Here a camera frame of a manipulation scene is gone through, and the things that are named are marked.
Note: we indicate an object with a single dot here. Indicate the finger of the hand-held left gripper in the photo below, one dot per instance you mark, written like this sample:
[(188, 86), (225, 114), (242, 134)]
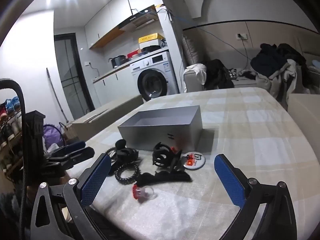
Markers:
[(73, 146), (77, 155)]

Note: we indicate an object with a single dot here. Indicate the black claw hair clip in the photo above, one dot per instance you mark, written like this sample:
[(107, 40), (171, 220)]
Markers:
[(162, 155)]

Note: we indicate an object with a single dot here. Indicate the white upper kitchen cabinets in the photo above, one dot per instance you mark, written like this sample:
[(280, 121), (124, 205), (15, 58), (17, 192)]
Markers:
[(110, 20)]

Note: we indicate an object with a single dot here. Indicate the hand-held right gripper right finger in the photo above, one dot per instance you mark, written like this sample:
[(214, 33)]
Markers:
[(230, 180)]

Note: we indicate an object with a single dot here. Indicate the black kettle on counter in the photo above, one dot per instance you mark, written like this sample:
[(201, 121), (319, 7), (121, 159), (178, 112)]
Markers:
[(118, 61)]

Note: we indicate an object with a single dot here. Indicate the pile of dark clothes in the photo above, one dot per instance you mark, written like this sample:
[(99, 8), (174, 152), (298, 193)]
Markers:
[(277, 60)]

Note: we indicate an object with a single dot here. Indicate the steel range hood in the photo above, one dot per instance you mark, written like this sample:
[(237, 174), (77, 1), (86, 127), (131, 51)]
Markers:
[(140, 17)]

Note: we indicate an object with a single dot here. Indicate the red and clear plastic clip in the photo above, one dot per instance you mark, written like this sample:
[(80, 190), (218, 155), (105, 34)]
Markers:
[(143, 191)]

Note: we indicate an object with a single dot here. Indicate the white round badge red print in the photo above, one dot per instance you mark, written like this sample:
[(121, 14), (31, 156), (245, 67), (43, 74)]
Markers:
[(195, 160)]

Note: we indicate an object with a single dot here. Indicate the black framed glass door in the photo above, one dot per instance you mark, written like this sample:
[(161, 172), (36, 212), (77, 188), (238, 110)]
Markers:
[(71, 75)]

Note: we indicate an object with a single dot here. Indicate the black garment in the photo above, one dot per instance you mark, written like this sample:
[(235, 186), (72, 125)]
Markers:
[(217, 76)]

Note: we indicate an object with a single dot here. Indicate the purple bag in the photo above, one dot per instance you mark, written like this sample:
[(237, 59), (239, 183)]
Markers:
[(52, 135)]

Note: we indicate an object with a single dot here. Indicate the white washing machine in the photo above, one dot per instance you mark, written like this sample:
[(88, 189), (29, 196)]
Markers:
[(152, 77)]

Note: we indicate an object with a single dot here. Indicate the grey striped cushion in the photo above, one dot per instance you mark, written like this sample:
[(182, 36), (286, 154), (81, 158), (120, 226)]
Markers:
[(190, 50)]

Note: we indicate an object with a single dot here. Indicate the silver grey box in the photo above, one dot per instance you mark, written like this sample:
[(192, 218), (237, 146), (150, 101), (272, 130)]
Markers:
[(162, 135)]

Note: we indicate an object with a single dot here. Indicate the red basket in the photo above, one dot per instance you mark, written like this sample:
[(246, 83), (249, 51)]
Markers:
[(132, 54)]

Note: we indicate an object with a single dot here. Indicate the grey sofa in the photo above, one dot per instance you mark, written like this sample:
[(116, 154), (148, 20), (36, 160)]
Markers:
[(190, 80)]

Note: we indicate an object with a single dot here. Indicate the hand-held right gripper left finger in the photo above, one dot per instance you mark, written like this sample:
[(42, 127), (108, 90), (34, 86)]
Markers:
[(96, 180)]

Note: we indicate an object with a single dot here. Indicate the shoe rack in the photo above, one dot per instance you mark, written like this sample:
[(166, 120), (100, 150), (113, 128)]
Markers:
[(10, 135)]

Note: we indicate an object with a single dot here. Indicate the yellow flat box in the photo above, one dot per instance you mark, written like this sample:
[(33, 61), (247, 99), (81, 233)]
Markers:
[(150, 38)]

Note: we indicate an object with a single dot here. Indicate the large cardboard box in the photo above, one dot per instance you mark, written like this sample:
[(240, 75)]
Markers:
[(107, 115)]

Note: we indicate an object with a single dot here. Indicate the white lower kitchen cabinet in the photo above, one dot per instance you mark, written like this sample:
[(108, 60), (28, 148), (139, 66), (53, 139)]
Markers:
[(112, 85)]

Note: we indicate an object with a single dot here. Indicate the black pan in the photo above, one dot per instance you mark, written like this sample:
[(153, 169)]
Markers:
[(150, 48)]

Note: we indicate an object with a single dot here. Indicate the long thin stick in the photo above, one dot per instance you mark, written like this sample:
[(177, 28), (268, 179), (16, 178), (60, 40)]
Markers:
[(56, 95)]

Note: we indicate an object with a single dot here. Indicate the white kitchen wall socket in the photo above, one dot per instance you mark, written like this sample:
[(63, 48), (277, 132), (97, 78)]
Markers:
[(87, 63)]

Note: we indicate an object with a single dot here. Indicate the white cloth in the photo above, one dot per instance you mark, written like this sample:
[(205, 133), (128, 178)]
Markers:
[(198, 71)]

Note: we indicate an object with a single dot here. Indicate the white flat box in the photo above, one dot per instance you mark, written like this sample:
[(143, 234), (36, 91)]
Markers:
[(150, 43)]

